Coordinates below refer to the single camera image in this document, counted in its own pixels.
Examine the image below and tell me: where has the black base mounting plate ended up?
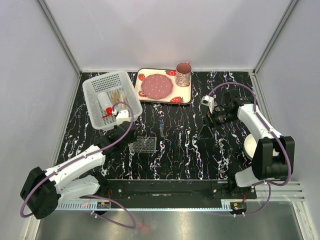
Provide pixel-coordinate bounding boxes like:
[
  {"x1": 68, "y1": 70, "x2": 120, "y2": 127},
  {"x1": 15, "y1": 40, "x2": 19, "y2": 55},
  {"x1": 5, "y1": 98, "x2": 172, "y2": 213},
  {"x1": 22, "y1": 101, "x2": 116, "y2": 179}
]
[{"x1": 101, "y1": 179, "x2": 257, "y2": 200}]

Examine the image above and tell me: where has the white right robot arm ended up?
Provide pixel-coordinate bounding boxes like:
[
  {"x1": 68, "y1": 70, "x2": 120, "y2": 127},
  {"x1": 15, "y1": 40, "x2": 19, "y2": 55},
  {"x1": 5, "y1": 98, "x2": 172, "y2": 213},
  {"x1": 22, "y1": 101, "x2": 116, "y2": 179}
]
[{"x1": 200, "y1": 90, "x2": 295, "y2": 199}]

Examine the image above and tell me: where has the white plastic mesh basket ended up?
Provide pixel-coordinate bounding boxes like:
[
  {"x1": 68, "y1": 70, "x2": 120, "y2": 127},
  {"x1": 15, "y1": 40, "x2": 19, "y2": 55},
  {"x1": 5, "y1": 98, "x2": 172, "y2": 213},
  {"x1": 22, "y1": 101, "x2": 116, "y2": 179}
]
[{"x1": 82, "y1": 70, "x2": 143, "y2": 131}]

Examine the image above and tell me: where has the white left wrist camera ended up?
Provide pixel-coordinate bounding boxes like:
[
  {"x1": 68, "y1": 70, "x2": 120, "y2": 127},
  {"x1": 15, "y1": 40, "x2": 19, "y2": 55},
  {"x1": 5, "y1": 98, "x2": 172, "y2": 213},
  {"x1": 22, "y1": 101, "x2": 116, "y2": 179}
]
[{"x1": 112, "y1": 108, "x2": 131, "y2": 126}]

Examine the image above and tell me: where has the white red-capped wash bottle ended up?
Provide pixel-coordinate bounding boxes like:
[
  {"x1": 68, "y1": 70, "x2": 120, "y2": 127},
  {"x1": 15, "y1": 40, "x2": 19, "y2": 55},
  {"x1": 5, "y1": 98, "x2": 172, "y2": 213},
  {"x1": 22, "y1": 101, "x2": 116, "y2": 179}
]
[{"x1": 97, "y1": 92, "x2": 113, "y2": 119}]

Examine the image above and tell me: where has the pink polka dot plate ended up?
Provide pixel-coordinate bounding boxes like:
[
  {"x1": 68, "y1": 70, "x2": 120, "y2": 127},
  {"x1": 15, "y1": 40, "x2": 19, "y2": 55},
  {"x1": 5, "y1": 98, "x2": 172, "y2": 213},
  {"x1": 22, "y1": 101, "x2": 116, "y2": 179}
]
[{"x1": 141, "y1": 73, "x2": 174, "y2": 100}]

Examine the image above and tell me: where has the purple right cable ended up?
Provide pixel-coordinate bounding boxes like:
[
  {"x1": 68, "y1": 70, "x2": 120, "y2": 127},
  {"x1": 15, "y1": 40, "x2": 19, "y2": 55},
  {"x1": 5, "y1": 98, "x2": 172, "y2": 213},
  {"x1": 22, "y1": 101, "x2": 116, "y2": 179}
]
[{"x1": 206, "y1": 81, "x2": 293, "y2": 217}]

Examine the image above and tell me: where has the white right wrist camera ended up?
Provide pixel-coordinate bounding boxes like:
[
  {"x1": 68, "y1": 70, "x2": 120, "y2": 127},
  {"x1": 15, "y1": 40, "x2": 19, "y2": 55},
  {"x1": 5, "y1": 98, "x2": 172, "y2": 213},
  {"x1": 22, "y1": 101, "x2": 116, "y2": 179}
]
[{"x1": 200, "y1": 95, "x2": 216, "y2": 114}]

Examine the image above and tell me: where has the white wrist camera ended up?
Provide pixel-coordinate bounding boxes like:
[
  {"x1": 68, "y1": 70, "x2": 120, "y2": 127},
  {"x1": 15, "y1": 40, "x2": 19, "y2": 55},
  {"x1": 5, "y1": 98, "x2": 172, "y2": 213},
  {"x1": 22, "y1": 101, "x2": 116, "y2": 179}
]
[
  {"x1": 200, "y1": 95, "x2": 216, "y2": 114},
  {"x1": 112, "y1": 108, "x2": 131, "y2": 126}
]

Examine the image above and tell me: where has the brown test tube brush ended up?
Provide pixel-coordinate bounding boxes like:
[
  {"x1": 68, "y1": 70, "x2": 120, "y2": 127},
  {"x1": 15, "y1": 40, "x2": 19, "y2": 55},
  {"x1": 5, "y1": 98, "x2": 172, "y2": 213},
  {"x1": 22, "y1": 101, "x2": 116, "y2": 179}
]
[{"x1": 112, "y1": 92, "x2": 119, "y2": 106}]

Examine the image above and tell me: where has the wooden test tube clamp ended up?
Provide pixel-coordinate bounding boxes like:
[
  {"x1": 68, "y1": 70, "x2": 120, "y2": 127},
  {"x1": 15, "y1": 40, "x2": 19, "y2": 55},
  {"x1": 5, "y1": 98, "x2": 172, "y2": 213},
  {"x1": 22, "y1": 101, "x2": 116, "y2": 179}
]
[{"x1": 120, "y1": 94, "x2": 126, "y2": 109}]

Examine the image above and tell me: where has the clear test tube rack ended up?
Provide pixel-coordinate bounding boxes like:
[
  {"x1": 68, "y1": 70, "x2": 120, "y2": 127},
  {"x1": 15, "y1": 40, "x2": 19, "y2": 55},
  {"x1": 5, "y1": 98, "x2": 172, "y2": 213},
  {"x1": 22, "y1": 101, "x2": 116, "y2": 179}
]
[{"x1": 129, "y1": 136, "x2": 157, "y2": 154}]

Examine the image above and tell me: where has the pink floral mug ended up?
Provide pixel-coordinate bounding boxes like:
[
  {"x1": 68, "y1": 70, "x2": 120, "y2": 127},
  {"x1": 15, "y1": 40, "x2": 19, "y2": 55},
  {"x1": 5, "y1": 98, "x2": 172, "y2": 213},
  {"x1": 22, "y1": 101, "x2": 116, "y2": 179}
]
[{"x1": 175, "y1": 61, "x2": 192, "y2": 87}]

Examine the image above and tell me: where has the white ceramic bowl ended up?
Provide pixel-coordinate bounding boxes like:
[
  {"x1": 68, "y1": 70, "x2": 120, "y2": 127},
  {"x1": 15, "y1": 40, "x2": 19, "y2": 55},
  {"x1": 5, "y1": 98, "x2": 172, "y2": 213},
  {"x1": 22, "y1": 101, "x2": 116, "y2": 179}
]
[{"x1": 243, "y1": 134, "x2": 257, "y2": 160}]

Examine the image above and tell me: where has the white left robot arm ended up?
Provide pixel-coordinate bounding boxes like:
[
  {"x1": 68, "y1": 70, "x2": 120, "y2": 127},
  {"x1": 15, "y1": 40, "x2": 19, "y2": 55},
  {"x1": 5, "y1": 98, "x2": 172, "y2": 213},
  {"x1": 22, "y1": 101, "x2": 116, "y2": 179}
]
[{"x1": 20, "y1": 121, "x2": 137, "y2": 220}]

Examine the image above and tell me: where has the strawberry pattern tray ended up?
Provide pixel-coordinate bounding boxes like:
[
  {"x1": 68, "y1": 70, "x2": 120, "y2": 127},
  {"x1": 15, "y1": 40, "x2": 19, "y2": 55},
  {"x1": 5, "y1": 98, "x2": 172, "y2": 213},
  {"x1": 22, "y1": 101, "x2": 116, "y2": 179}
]
[{"x1": 134, "y1": 68, "x2": 192, "y2": 105}]

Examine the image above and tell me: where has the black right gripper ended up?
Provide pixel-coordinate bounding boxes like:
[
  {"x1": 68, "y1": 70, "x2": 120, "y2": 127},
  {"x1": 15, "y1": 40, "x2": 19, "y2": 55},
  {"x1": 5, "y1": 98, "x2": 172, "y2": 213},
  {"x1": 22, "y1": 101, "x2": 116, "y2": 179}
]
[{"x1": 197, "y1": 106, "x2": 239, "y2": 140}]

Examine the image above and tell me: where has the blue-capped test tube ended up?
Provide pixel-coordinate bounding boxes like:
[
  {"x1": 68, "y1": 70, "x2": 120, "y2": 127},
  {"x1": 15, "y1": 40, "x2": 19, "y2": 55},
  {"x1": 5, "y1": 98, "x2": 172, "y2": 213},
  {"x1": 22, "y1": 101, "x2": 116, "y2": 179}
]
[{"x1": 159, "y1": 121, "x2": 165, "y2": 138}]

